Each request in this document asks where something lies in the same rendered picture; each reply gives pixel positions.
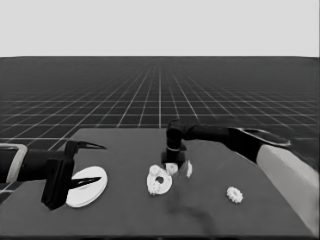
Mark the small white toothed gear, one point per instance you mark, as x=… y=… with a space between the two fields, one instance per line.
x=152 y=190
x=152 y=172
x=169 y=170
x=231 y=196

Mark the large thick white disc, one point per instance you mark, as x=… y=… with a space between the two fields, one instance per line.
x=95 y=195

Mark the small thin white T-shaped piece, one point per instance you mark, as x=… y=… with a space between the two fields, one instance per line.
x=189 y=170

